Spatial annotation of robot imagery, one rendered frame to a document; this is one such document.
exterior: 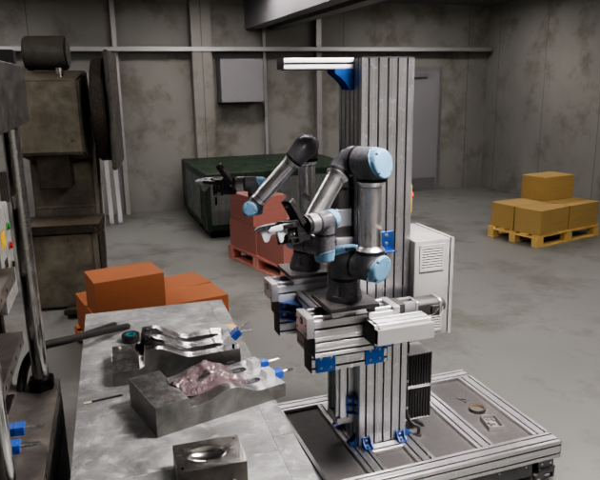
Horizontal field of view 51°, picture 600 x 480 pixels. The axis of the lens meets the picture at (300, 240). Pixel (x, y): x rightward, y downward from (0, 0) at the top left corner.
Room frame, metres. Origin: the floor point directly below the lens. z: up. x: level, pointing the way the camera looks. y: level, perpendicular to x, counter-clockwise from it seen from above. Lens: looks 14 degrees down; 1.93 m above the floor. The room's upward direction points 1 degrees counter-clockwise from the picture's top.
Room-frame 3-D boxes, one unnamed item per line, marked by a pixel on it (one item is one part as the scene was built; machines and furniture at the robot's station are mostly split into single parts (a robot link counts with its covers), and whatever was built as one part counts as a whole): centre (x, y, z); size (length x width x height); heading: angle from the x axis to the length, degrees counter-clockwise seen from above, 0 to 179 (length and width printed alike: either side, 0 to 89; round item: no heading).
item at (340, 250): (2.55, -0.19, 1.20); 0.13 x 0.12 x 0.14; 45
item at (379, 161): (2.46, -0.28, 1.41); 0.15 x 0.12 x 0.55; 45
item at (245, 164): (9.15, 0.49, 0.42); 2.13 x 1.94 x 0.84; 109
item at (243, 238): (6.75, 0.13, 0.38); 1.37 x 1.07 x 0.77; 22
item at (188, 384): (2.12, 0.34, 0.90); 0.26 x 0.18 x 0.08; 123
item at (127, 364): (2.43, 0.53, 0.87); 0.50 x 0.26 x 0.14; 106
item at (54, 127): (5.69, 2.10, 1.19); 1.26 x 1.07 x 2.38; 18
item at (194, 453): (1.67, 0.28, 0.84); 0.20 x 0.15 x 0.07; 106
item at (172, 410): (2.12, 0.34, 0.86); 0.50 x 0.26 x 0.11; 123
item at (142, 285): (4.61, 1.15, 0.32); 1.15 x 0.92 x 0.64; 111
